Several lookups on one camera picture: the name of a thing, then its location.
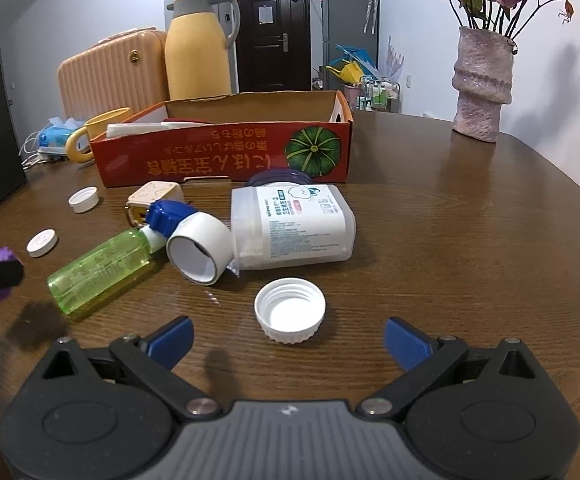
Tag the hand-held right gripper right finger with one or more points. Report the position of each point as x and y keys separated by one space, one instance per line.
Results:
x=410 y=345

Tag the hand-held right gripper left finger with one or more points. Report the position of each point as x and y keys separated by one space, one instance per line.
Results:
x=172 y=342

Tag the small white bottle cap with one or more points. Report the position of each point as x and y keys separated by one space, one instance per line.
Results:
x=42 y=242
x=83 y=199

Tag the green spray bottle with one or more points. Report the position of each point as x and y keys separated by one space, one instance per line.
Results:
x=99 y=270

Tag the white tape roll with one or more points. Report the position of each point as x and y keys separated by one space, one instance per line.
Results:
x=209 y=232

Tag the large white bottle cap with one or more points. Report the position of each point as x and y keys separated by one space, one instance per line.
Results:
x=290 y=311

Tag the small beige case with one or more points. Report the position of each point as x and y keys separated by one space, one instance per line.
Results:
x=154 y=194

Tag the white wipes canister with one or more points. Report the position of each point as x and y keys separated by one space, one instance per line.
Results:
x=295 y=230

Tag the orange cardboard box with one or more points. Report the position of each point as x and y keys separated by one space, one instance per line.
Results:
x=194 y=160

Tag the dark purple lid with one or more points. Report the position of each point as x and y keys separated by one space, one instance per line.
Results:
x=275 y=177

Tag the blue tissue pack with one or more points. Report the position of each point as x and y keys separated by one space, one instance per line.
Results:
x=54 y=136

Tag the yellow mug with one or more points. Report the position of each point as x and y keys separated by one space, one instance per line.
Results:
x=100 y=122

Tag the peach ribbed suitcase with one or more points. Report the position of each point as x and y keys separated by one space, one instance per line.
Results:
x=109 y=75

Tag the metal trolley rack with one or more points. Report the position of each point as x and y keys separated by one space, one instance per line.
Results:
x=380 y=92

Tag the pink bucket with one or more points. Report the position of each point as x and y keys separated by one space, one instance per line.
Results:
x=351 y=96

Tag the pink textured vase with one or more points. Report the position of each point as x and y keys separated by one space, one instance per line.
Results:
x=482 y=85

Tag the yellow watering can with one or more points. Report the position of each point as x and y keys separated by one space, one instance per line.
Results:
x=347 y=74

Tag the yellow thermos jug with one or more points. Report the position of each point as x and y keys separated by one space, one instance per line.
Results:
x=197 y=55

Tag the blue plastic hanger rack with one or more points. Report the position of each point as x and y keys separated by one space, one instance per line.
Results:
x=357 y=55

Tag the dark brown door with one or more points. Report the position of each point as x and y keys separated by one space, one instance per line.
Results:
x=270 y=60

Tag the grey refrigerator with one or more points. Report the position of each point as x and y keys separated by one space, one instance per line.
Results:
x=340 y=20

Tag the hanging folded umbrellas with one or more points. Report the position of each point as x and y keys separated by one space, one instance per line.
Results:
x=371 y=5

